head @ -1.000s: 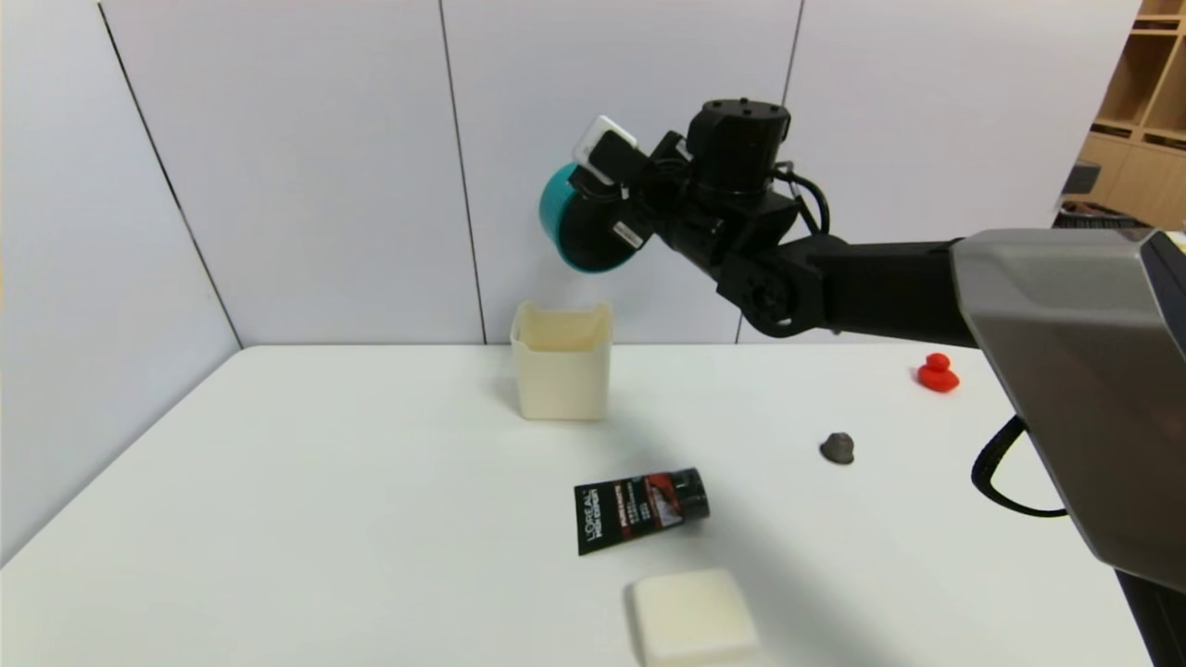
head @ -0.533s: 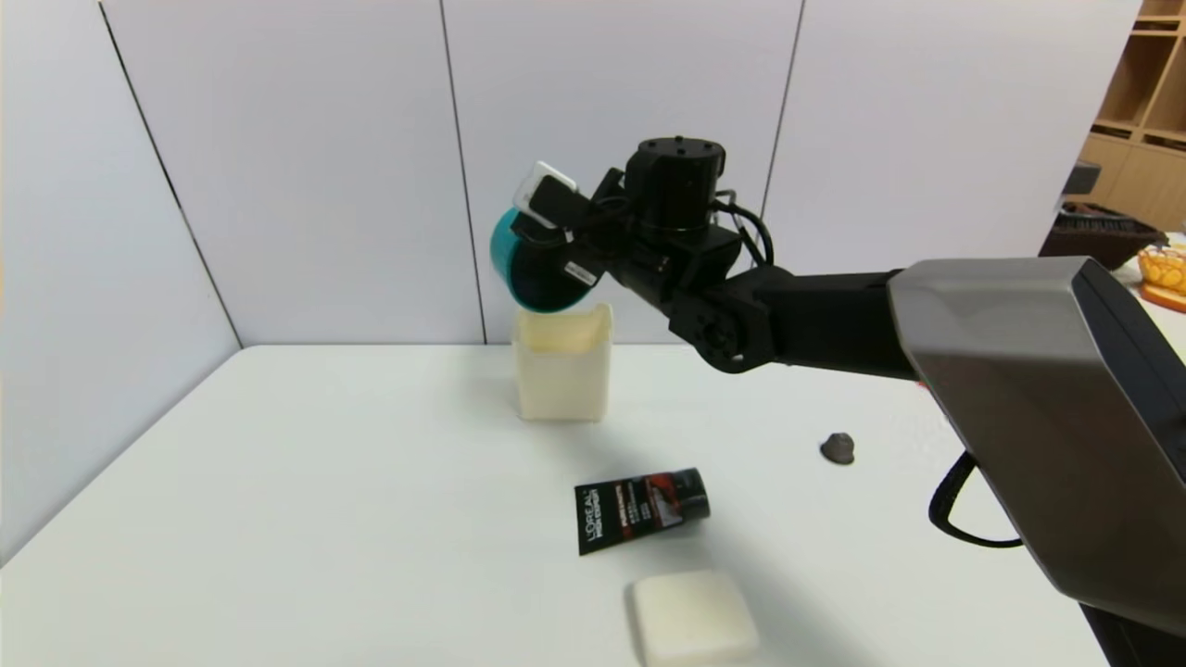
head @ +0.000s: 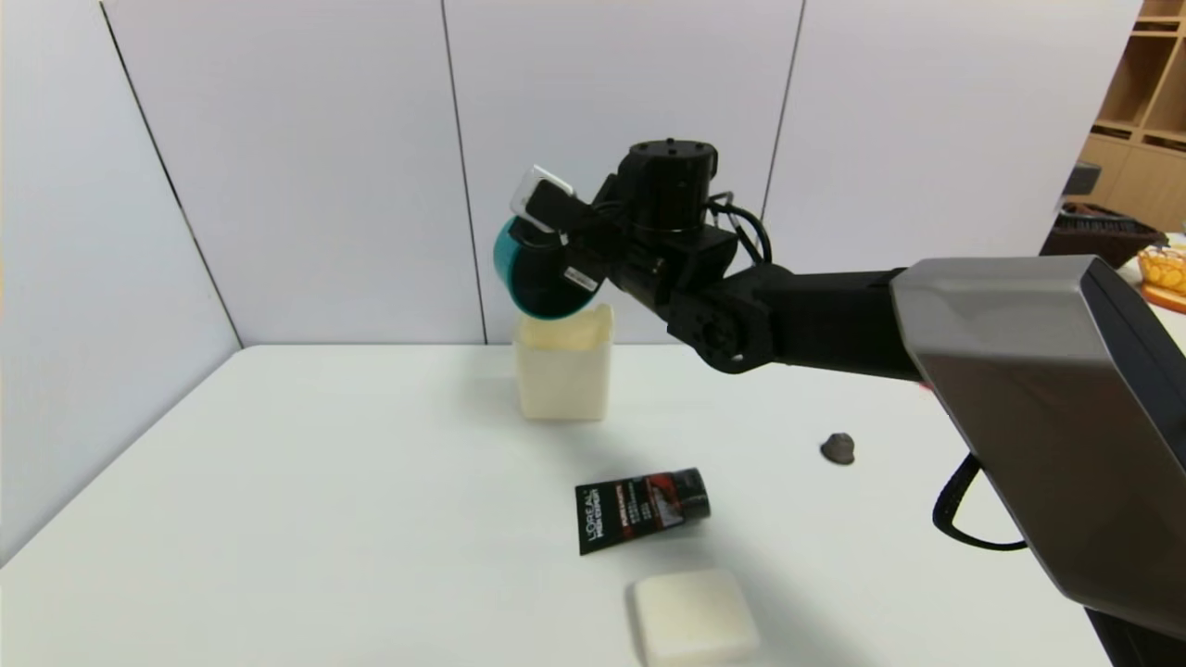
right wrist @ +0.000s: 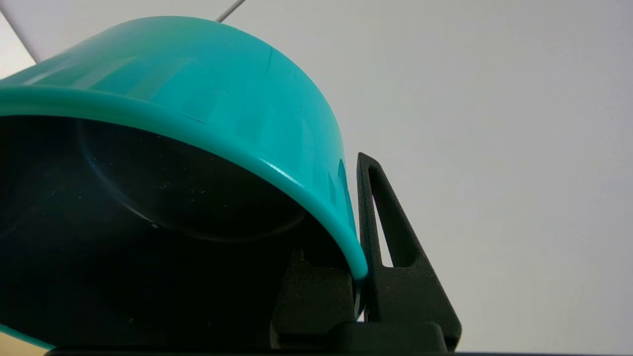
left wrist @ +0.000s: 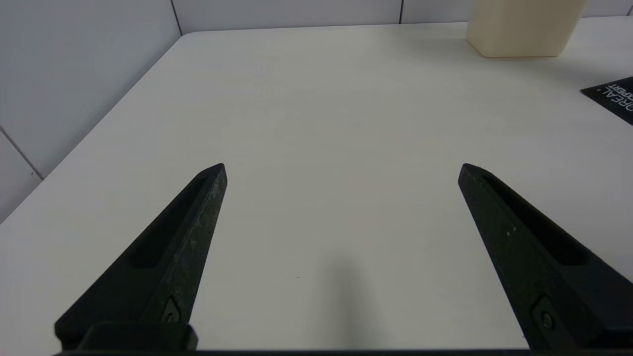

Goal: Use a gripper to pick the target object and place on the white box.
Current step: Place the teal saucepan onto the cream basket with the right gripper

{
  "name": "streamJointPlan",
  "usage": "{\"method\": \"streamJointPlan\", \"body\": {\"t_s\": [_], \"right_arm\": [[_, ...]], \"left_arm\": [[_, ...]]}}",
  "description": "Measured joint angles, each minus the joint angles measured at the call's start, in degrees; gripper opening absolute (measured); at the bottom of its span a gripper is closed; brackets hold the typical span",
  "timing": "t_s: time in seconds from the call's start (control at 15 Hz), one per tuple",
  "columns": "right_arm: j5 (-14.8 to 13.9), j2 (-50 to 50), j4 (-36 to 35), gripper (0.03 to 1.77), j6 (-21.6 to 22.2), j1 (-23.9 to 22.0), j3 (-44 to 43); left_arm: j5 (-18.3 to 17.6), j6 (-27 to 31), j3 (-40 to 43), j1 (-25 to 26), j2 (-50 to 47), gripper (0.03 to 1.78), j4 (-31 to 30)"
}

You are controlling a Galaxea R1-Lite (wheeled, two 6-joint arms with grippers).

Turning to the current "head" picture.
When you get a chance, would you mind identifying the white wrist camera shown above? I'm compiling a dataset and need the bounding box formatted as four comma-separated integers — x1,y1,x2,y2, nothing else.
509,165,576,233

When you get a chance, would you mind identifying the teal saucepan with handle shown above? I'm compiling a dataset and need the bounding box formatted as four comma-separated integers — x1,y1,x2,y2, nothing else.
493,215,603,321

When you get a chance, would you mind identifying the white square soap block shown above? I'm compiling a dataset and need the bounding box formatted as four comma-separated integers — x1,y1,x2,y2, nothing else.
632,568,761,667

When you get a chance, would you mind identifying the cream white open box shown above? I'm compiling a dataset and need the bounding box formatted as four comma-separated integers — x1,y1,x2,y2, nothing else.
514,304,614,423

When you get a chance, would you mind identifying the white side table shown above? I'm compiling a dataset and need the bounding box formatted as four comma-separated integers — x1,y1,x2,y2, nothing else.
1117,233,1186,358

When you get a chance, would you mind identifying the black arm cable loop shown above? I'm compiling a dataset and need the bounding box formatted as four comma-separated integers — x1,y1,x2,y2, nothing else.
931,453,1029,553

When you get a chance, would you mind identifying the black L'Oreal cosmetic tube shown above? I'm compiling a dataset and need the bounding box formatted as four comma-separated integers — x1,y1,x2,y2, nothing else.
574,467,713,557

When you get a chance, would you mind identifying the wooden shelf unit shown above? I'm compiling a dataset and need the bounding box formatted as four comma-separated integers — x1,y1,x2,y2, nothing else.
1079,0,1186,233

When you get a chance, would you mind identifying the yellow bread basket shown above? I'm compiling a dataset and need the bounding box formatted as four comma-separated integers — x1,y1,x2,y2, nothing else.
1136,245,1186,316

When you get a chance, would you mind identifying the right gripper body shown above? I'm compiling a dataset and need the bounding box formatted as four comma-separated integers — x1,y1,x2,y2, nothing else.
559,232,665,308

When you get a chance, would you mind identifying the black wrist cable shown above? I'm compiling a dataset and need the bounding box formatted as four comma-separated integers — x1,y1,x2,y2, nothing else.
709,192,773,270

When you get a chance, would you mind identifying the dark woven basket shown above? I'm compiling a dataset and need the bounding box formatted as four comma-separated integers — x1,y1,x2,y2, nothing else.
1040,202,1168,270

